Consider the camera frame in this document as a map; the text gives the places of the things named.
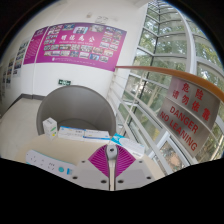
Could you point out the white and teal carton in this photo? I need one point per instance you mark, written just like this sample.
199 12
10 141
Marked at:
131 145

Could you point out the green exit sign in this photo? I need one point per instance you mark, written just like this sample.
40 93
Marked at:
64 82

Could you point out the flat white and blue box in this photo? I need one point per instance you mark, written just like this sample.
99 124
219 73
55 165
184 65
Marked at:
96 135
71 132

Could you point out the large magenta wall poster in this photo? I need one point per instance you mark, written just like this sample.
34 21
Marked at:
81 45

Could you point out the silver danger sign, red letters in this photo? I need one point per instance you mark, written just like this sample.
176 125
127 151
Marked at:
188 113

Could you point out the small white upright box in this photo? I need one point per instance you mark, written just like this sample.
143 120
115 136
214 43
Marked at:
50 127

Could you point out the white photo wall poster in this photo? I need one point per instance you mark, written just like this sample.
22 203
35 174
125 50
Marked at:
20 58
10 70

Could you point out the white window frame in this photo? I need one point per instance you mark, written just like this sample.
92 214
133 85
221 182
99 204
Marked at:
190 36

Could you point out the narrow magenta wall poster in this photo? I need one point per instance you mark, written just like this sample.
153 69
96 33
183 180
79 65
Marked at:
35 46

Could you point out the white railing with orange handrail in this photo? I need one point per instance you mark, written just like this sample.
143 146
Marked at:
160 71

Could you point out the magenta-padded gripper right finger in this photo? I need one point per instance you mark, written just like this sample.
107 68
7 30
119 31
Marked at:
128 171

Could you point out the grey round-backed chair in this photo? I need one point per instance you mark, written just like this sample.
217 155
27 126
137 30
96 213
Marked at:
76 106

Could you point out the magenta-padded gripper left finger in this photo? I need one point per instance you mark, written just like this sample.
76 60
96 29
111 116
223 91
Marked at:
95 173

